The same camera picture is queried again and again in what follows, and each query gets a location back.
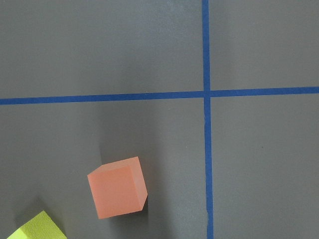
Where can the yellow foam block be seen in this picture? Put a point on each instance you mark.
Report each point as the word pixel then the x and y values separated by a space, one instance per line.
pixel 39 227

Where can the orange foam block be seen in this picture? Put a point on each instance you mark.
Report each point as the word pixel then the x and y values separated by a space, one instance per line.
pixel 118 188

